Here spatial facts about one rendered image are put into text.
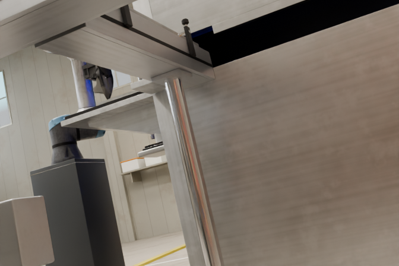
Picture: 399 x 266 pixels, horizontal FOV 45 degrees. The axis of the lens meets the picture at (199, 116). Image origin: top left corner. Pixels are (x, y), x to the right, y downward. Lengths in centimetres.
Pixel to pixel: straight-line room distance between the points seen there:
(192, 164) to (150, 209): 1033
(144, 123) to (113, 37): 77
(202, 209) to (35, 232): 55
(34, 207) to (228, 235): 77
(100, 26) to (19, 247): 44
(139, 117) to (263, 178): 54
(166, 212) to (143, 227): 70
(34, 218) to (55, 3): 37
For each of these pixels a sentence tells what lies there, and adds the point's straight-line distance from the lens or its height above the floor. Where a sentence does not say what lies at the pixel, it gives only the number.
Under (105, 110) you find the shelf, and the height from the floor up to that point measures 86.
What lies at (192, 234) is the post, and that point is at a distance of 158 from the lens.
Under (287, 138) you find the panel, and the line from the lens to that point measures 147.
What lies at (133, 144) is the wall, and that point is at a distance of 1181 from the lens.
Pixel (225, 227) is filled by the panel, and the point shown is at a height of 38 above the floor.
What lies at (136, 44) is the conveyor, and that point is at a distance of 112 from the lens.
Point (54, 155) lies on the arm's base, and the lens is 235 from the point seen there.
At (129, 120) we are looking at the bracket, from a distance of 180.
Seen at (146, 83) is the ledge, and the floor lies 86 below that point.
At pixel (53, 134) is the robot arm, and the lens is 237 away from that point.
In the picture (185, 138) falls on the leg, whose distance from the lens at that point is 134.
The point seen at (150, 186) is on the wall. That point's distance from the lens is 1161.
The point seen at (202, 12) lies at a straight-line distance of 162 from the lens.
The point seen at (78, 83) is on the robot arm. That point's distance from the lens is 240.
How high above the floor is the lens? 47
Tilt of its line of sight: 10 degrees up
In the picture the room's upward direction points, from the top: 13 degrees counter-clockwise
